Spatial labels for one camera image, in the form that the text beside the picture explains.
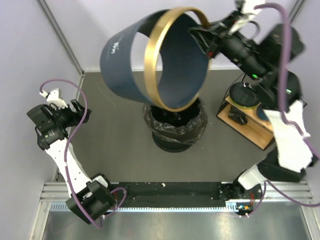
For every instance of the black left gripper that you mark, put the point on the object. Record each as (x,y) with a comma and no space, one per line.
(77,117)

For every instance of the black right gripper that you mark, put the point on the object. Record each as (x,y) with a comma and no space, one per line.
(213,41)

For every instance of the dark blue gold-rimmed trash bin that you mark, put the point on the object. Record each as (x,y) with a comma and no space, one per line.
(175,68)

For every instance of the black trash bag roll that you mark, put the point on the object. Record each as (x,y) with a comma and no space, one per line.
(237,116)

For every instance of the black bin liner bucket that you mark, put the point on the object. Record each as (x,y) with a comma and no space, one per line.
(174,143)

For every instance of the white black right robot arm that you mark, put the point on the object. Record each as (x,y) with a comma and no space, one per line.
(276,88)

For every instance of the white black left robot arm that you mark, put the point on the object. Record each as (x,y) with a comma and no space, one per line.
(89,197)

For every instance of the black round plate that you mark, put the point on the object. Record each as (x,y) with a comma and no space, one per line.
(243,95)

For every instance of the blue ceramic mug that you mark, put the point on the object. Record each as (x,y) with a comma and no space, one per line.
(261,114)

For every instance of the wooden shelf with glass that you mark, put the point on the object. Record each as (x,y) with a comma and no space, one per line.
(256,131)

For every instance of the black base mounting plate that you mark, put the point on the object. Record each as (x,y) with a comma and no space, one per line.
(186,194)

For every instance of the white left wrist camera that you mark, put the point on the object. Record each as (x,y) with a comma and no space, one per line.
(53,98)

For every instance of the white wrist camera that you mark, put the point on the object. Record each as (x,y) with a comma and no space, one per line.
(247,10)
(53,98)

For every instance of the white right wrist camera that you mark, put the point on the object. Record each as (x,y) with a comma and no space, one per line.
(247,10)

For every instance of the aluminium frame rail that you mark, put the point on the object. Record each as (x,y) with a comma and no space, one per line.
(298,191)

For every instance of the grey slotted cable duct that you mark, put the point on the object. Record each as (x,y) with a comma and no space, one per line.
(228,208)

